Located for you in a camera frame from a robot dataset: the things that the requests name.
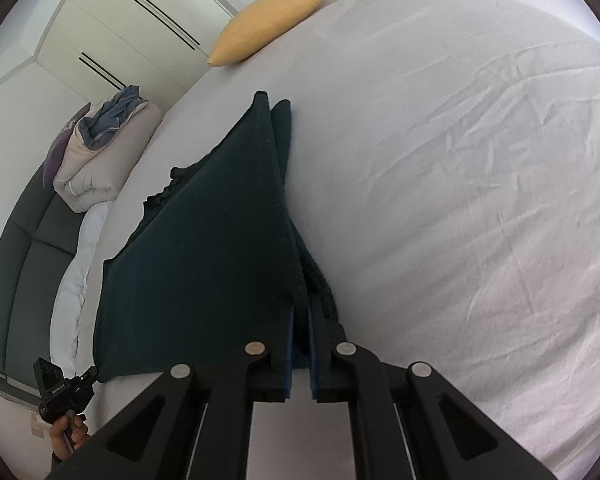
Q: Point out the folded beige duvet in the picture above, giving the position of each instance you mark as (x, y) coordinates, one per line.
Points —
(105, 170)

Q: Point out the white wardrobe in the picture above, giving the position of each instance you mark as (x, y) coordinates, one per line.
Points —
(130, 20)

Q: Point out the person's left hand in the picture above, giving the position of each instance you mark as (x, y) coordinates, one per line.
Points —
(72, 437)

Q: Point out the dark green sweater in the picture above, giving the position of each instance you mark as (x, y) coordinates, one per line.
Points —
(205, 260)

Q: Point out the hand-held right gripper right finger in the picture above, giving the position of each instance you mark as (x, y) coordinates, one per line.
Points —
(316, 355)

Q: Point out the blue grey blanket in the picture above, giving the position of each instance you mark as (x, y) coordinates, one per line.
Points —
(110, 115)

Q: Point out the bed with white sheet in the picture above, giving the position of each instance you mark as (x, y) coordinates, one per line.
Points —
(455, 185)

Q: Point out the purple pillow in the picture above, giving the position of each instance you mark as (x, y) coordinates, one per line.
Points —
(57, 152)

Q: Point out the yellow pillow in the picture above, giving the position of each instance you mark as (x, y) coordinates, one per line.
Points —
(265, 25)

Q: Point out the white pillow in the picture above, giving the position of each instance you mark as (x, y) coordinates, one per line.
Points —
(75, 280)

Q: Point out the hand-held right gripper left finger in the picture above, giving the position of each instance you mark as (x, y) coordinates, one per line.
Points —
(287, 355)

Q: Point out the wall socket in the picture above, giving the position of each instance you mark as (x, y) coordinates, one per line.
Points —
(37, 425)

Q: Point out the dark green padded headboard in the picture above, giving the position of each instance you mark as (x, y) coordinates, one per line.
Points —
(20, 285)

